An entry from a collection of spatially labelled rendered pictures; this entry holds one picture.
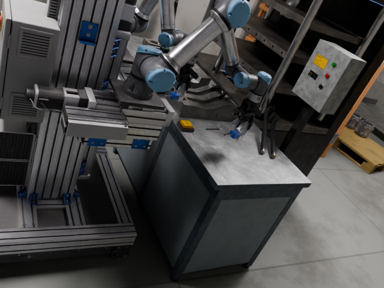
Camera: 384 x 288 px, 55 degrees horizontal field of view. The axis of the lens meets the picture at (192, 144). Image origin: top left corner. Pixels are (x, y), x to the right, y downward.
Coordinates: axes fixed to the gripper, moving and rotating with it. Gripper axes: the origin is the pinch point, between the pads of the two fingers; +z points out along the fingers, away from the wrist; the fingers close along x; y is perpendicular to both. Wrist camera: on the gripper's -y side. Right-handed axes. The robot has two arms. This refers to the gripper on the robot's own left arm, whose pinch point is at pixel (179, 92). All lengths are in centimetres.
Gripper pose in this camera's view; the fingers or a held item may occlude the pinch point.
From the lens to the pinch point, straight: 221.2
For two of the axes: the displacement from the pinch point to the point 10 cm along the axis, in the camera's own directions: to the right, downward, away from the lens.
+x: 6.0, 5.9, -5.4
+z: -3.6, 8.1, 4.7
